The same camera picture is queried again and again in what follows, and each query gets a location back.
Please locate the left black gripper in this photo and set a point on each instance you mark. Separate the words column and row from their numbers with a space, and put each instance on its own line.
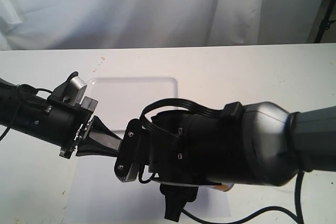
column 65, row 123

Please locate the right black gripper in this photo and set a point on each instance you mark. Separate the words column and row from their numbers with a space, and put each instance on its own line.
column 209, row 151

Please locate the spray paint can with dots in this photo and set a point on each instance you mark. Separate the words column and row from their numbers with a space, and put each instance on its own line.
column 222, row 187

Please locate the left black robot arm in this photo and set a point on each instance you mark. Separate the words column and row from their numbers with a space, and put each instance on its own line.
column 24, row 111

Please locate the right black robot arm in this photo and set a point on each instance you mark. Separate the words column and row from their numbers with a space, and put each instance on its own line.
column 257, row 144

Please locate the white rectangular plastic tray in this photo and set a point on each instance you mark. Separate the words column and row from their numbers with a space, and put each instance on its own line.
column 121, row 99

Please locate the white paper sheet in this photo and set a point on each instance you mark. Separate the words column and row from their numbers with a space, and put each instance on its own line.
column 96, row 195

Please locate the white backdrop curtain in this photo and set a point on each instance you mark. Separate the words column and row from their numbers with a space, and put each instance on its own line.
column 98, row 24

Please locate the black metal stand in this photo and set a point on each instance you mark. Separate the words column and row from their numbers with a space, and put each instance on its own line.
column 325, row 23

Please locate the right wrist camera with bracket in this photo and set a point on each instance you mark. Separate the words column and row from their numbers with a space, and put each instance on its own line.
column 133, row 154

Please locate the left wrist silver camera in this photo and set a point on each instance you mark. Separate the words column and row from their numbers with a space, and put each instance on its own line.
column 72, row 90

